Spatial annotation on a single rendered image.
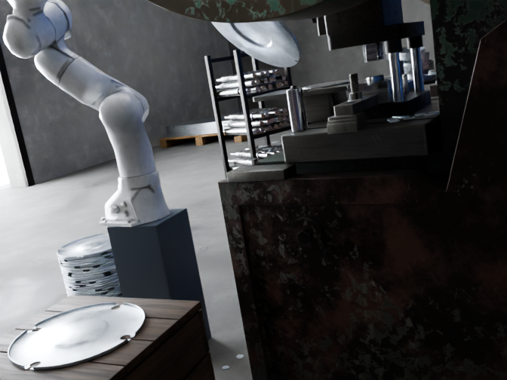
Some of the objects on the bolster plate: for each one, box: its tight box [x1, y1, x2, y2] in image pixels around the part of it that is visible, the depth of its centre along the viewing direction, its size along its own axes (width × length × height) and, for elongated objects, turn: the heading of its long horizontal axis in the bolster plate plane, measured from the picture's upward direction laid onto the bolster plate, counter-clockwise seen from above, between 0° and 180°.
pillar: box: [410, 48, 424, 92], centre depth 132 cm, size 2×2×14 cm
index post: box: [287, 85, 308, 132], centre depth 122 cm, size 3×3×10 cm
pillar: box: [389, 52, 404, 103], centre depth 118 cm, size 2×2×14 cm
